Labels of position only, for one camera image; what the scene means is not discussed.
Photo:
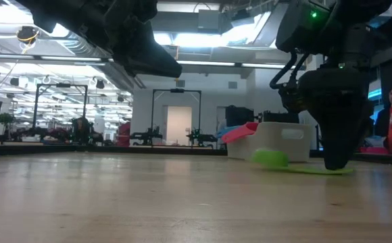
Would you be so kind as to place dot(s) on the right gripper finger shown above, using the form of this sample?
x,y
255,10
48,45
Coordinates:
x,y
349,128
324,128

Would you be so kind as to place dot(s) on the blue measuring cup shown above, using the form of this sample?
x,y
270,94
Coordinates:
x,y
224,131

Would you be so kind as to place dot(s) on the black monitor back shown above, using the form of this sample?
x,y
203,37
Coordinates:
x,y
280,117

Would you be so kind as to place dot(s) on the red cabinet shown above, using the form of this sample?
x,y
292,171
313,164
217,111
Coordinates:
x,y
124,133

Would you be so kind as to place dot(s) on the white door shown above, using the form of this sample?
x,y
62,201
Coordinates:
x,y
179,123

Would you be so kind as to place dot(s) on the green potted plant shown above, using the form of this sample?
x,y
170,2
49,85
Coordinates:
x,y
5,119

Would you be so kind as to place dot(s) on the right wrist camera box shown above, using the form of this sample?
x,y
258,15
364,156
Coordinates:
x,y
300,30

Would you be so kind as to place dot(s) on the red measuring cup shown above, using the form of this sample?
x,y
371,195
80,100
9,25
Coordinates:
x,y
240,133

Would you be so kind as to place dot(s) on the LED light bar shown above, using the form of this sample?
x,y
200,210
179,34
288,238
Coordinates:
x,y
47,57

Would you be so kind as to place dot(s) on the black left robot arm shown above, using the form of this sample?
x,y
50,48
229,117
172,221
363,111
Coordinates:
x,y
64,13

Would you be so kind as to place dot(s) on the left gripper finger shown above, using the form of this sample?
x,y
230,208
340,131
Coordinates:
x,y
142,57

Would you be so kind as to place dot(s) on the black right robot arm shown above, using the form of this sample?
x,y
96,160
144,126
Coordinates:
x,y
385,20

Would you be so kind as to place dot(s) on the black aluminium rig frame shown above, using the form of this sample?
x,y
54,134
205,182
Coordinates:
x,y
115,150

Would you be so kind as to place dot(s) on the red plastic bin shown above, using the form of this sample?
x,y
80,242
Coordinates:
x,y
371,150

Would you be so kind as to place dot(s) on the green measuring cup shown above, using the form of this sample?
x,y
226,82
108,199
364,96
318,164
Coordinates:
x,y
270,158

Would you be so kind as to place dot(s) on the black background robot arm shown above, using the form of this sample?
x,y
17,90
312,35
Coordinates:
x,y
201,136
147,136

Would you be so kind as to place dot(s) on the black box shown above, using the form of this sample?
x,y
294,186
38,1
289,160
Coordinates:
x,y
238,114

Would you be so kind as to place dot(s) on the white plastic basket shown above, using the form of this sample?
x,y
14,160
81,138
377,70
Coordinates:
x,y
273,138

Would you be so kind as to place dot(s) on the black background rig frame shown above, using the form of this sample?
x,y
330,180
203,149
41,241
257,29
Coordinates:
x,y
61,85
176,90

